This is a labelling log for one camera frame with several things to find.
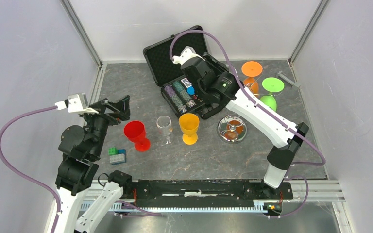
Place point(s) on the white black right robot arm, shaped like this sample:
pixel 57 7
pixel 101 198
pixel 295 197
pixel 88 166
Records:
pixel 285 135

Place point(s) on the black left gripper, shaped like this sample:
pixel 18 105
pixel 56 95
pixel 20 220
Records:
pixel 122 106

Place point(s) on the clear wine glass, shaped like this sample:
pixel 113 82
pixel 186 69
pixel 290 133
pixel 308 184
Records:
pixel 164 125

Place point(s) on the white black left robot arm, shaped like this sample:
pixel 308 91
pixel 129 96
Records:
pixel 81 148

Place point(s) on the green blue toy bricks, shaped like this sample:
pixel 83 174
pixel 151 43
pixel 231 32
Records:
pixel 116 156

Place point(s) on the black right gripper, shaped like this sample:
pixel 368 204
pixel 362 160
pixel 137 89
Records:
pixel 212 63

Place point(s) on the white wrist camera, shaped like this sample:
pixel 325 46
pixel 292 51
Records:
pixel 187 54
pixel 76 103

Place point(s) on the blue playing card deck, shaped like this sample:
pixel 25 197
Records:
pixel 187 84

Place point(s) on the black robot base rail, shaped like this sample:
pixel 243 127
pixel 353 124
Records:
pixel 194 196

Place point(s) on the red plastic wine glass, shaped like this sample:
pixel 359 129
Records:
pixel 136 133

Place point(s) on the chrome wire wine glass rack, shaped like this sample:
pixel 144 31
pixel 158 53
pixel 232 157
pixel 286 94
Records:
pixel 232 129

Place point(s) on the black poker chip case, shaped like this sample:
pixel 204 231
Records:
pixel 165 72

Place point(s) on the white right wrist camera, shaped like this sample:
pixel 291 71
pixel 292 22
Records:
pixel 187 54

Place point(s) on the orange plastic wine glass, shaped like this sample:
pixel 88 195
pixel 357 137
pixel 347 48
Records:
pixel 252 70

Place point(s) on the blue round dealer chip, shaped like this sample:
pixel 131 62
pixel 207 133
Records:
pixel 191 90

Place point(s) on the green plastic wine glass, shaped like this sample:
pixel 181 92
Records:
pixel 273 86

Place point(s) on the grey metal floor bracket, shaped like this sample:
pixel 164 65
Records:
pixel 292 83

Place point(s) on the yellow plastic wine glass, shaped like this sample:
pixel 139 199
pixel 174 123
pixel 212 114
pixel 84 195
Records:
pixel 189 125

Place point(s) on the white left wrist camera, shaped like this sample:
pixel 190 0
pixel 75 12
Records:
pixel 76 103

